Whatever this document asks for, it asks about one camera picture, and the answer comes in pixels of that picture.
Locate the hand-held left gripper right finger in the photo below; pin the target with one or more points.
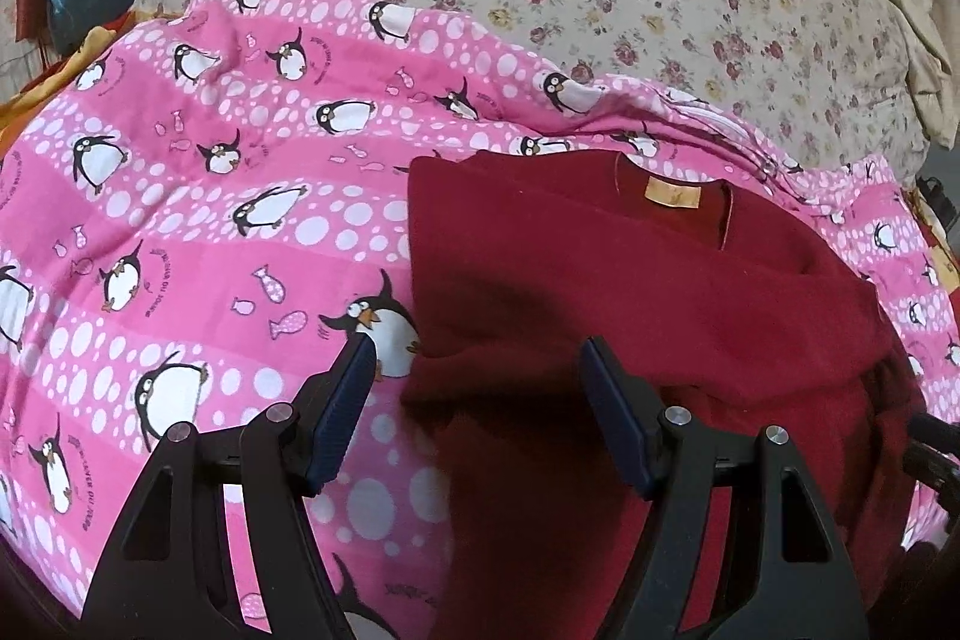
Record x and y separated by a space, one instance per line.
607 415

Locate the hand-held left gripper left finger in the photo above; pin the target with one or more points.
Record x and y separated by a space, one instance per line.
337 415

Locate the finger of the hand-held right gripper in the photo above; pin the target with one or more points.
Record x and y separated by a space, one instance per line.
930 452

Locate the dark red sweater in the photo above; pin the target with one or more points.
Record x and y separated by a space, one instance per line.
675 310

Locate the pink penguin print blanket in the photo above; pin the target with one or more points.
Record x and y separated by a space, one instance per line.
225 235

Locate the floral bed sheet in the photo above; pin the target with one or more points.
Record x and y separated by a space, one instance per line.
600 10

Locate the orange yellow patterned blanket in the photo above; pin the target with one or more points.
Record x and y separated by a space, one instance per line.
45 85

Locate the beige quilt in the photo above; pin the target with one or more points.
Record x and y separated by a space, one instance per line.
922 10

